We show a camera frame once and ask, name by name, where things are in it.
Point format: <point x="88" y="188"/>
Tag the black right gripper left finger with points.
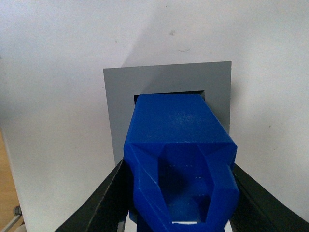
<point x="107" y="207"/>

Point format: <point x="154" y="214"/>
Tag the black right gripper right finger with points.
<point x="259" y="211"/>

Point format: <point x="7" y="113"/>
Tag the blue plastic part with handles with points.
<point x="181" y="159"/>

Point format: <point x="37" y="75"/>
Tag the gray cube base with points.
<point x="123" y="84"/>

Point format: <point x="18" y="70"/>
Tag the gray metal table leg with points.
<point x="17" y="212"/>

